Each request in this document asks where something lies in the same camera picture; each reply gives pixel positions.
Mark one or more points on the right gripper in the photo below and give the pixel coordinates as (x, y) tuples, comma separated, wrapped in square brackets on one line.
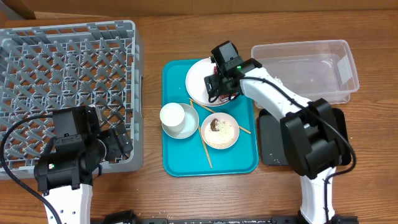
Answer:
[(210, 86)]

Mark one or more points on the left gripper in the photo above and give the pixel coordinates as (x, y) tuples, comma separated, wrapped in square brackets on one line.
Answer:
[(115, 149)]

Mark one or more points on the red snack wrapper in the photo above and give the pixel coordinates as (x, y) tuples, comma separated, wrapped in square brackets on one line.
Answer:
[(223, 89)]

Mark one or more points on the brown food scrap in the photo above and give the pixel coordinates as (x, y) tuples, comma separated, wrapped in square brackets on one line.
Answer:
[(213, 125)]

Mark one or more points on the small white plate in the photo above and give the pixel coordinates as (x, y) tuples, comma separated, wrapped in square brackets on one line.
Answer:
[(222, 116)]

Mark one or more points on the white cup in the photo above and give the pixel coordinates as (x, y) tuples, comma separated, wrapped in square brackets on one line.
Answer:
[(172, 115)]

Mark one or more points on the pile of rice grains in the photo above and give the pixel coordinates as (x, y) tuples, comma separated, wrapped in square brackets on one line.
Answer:
[(221, 138)]

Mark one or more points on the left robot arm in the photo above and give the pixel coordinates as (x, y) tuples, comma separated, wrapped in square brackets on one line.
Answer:
[(64, 172)]

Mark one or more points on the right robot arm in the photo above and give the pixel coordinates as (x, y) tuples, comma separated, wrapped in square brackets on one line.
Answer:
[(315, 159)]

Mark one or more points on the grey dishwasher rack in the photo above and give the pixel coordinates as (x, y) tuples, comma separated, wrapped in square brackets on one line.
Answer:
[(48, 68)]

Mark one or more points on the wooden chopstick upper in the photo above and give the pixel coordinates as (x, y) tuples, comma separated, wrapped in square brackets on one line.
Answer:
[(210, 110)]

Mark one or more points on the wooden chopstick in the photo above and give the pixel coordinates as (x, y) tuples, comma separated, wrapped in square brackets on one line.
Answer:
[(202, 140), (210, 110)]

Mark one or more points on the large white plate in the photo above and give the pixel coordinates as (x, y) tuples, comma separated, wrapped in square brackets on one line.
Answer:
[(195, 83)]

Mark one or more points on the wooden chopstick lower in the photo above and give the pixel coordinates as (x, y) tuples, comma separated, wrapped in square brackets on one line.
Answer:
[(202, 140)]

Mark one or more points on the grey shallow bowl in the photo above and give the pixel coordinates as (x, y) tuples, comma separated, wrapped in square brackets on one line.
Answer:
[(191, 123)]

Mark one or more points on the teal plastic tray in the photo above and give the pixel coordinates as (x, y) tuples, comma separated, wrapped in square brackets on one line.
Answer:
[(187, 157)]

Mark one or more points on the black tray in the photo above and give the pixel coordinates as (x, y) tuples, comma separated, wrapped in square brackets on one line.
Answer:
[(272, 150)]

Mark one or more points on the clear plastic bin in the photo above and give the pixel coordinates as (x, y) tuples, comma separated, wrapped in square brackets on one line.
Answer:
[(312, 69)]

